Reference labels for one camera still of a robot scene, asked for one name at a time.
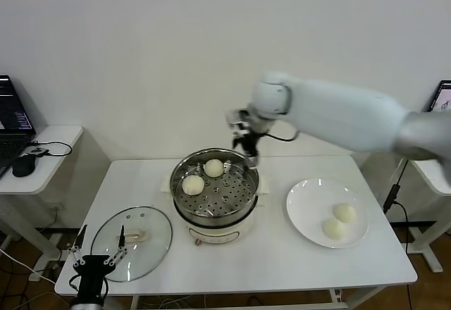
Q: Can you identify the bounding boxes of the thin black hub cable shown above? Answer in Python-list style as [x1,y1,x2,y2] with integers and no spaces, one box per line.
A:
[30,140,73,158]

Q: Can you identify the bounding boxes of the glass pot lid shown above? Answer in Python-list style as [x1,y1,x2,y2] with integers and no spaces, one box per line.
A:
[89,206,173,283]

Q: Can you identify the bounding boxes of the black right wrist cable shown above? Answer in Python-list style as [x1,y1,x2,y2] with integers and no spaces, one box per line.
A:
[262,130,301,144]

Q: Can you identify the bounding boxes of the grey laptop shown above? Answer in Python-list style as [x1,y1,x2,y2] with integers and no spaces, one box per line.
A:
[426,80,451,113]

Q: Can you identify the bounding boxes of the stainless steel steamer basket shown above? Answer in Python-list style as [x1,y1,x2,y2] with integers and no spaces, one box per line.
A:
[170,147,261,226]

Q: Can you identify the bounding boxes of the white cable bundle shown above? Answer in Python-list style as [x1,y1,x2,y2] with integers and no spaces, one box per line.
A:
[154,295,193,310]

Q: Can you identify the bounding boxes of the black cable with adapter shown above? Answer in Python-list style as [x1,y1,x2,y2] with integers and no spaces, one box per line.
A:
[383,158,413,254]

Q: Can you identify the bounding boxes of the white round plate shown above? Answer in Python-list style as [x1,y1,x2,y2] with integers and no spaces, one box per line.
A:
[285,178,370,249]

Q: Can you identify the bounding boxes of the white steamed baozi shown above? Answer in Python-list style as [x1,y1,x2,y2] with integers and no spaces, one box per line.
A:
[181,175,205,196]
[333,203,357,223]
[204,159,224,178]
[322,217,347,240]

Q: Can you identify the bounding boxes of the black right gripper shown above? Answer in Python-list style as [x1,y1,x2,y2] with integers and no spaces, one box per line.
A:
[230,128,264,170]

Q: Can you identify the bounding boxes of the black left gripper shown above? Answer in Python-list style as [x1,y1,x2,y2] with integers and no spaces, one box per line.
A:
[68,224,128,300]

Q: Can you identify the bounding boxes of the white table frame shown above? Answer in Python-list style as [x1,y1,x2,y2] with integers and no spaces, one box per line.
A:
[128,286,388,310]

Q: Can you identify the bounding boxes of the black computer mouse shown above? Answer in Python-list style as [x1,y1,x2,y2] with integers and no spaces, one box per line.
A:
[11,154,37,178]

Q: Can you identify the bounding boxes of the black laptop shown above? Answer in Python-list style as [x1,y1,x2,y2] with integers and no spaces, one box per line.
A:
[0,74,38,180]

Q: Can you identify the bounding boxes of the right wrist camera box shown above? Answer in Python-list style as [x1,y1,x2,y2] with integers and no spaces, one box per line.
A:
[225,109,247,131]

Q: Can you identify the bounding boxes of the cream electric cooker base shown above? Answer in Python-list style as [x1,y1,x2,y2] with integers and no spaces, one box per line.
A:
[160,174,272,247]

